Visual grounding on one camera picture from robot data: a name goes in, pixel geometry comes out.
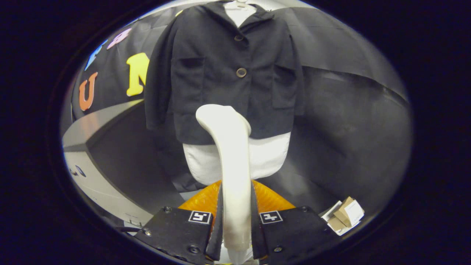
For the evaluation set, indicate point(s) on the black backdrop cloth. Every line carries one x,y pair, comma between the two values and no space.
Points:
349,121

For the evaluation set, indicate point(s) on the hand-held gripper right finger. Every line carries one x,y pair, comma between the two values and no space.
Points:
257,235

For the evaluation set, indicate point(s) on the grey cabinet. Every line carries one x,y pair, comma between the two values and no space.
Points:
92,125

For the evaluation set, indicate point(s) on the black blazer jacket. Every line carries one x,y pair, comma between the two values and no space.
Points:
206,84

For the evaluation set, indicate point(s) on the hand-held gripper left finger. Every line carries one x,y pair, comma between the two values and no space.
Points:
217,235

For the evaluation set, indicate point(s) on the flattened cardboard box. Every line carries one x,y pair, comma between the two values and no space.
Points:
344,213

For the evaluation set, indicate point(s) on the white garment steamer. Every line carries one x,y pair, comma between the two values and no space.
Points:
233,165

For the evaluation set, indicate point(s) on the white mannequin torso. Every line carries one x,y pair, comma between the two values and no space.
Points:
272,158

